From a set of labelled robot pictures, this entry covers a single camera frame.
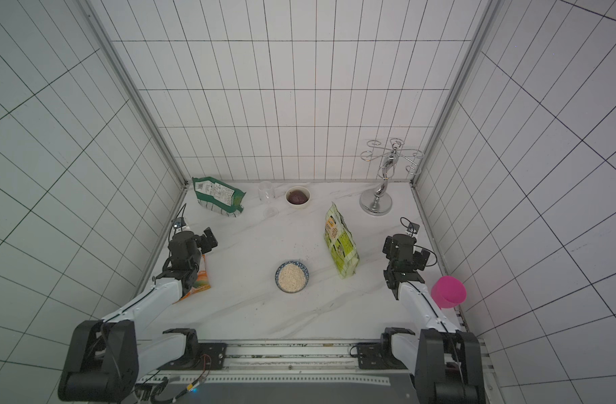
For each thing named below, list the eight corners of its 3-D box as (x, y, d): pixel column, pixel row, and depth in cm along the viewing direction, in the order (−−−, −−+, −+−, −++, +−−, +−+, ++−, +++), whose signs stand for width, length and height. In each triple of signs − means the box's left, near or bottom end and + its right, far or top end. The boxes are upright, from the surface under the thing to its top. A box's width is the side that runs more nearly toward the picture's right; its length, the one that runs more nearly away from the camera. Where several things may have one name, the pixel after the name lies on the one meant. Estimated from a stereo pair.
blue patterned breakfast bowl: (271, 284, 89) (270, 278, 84) (288, 261, 94) (287, 255, 90) (297, 300, 85) (296, 295, 81) (312, 275, 91) (312, 269, 87)
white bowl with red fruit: (285, 210, 110) (284, 203, 106) (286, 193, 116) (285, 186, 112) (310, 210, 110) (310, 203, 106) (310, 194, 116) (310, 186, 112)
